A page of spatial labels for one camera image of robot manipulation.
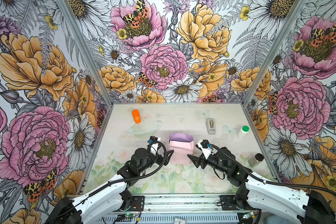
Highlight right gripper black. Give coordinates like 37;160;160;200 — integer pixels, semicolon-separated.
187;146;229;175

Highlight purple wrapping paper sheet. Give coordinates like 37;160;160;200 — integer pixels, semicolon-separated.
169;133;194;166

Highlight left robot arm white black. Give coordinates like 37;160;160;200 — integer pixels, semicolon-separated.
46;142;174;224

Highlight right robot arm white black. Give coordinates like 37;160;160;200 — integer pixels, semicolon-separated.
188;153;335;224

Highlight clear jar dark lid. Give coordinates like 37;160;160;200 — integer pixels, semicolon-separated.
248;153;265;167

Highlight white bottle green cap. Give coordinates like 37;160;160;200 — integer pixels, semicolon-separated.
237;126;250;139

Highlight grey tape dispenser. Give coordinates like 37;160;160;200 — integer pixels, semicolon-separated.
206;118;216;135

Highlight orange tube bottle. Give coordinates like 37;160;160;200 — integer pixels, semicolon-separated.
132;109;141;124

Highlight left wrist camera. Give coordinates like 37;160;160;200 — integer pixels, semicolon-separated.
147;136;161;155

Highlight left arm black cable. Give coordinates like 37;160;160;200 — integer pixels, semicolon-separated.
49;139;169;222

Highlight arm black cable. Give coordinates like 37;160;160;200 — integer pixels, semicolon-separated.
211;144;336;224
49;139;169;222

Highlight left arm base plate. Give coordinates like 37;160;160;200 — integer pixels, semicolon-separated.
121;195;146;212

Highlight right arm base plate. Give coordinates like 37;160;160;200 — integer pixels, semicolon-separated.
217;195;240;211

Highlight aluminium front rail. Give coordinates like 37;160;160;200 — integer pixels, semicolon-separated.
69;193;255;215

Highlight white slotted cable duct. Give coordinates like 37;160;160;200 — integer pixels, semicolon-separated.
94;213;239;224

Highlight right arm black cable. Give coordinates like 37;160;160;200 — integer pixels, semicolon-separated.
211;144;336;224

